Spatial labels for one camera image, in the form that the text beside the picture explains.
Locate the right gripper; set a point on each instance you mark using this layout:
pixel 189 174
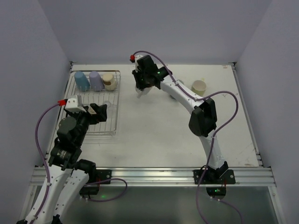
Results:
pixel 142 84

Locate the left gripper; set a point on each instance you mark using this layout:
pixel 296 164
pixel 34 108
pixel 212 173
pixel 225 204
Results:
pixel 94 113

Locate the clear glass cup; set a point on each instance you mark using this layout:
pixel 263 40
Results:
pixel 111 105

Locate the white pearly round cup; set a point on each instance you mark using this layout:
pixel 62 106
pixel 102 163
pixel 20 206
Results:
pixel 142 92

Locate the light green ceramic mug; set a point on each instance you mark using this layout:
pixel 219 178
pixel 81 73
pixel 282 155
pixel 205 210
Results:
pixel 199 87

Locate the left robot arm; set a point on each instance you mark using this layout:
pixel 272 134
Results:
pixel 66 174

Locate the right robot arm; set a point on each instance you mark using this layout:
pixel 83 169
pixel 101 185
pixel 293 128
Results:
pixel 203 118

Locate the beige cup with brown band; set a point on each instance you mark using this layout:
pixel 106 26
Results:
pixel 109 81

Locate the lavender plastic cup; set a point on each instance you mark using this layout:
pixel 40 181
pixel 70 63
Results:
pixel 96 81

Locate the light blue plastic cup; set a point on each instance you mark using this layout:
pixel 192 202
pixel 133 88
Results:
pixel 81 81

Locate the wire dish rack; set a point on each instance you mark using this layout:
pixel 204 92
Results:
pixel 99 97

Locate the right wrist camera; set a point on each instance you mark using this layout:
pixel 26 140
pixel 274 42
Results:
pixel 135 58

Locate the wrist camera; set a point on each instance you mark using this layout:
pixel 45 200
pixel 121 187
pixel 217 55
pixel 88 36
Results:
pixel 74 104
pixel 135 58

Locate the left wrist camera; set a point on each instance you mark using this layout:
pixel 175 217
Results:
pixel 74 104

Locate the aluminium mounting rail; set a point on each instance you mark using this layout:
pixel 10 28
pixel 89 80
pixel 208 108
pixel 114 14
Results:
pixel 184 177

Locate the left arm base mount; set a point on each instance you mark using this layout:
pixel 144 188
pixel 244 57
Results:
pixel 99 175

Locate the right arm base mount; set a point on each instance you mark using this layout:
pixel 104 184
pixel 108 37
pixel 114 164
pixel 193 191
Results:
pixel 211 178

